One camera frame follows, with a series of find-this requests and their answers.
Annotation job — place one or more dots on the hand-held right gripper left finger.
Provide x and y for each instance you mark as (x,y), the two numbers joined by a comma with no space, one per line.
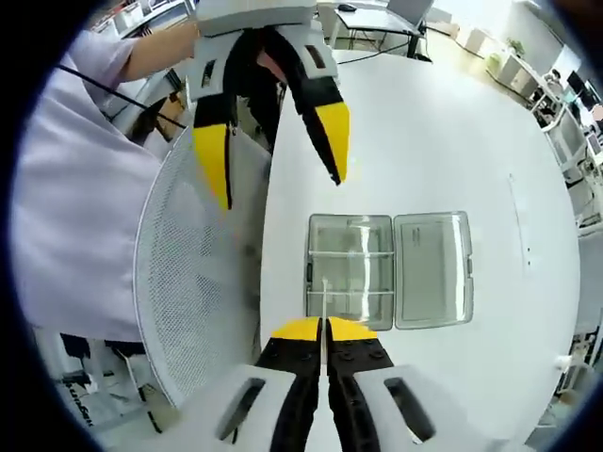
(301,386)

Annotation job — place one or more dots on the person in white shirt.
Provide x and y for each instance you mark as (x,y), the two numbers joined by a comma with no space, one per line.
(85,212)

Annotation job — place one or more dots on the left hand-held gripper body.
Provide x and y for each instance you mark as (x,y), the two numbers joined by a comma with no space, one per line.
(254,14)

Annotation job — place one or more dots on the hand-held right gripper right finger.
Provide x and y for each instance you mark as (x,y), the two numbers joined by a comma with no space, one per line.
(353,386)

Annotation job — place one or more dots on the grey laptop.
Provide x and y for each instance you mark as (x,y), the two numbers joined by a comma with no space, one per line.
(410,11)

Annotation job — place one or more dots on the green potted plant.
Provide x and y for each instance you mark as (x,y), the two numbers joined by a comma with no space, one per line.
(516,47)

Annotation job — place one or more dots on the black-legged side desk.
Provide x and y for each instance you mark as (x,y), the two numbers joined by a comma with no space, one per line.
(372,28)

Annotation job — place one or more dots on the white divider strip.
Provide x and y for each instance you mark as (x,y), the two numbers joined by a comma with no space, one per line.
(325,292)

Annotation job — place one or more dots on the grey mesh office chair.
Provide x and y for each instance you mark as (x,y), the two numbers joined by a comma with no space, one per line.
(198,282)

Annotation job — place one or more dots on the green waste bin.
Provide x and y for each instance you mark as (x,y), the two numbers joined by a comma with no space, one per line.
(494,62)

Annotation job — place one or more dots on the transparent grey guide fixture box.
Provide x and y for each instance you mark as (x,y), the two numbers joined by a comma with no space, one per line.
(424,282)

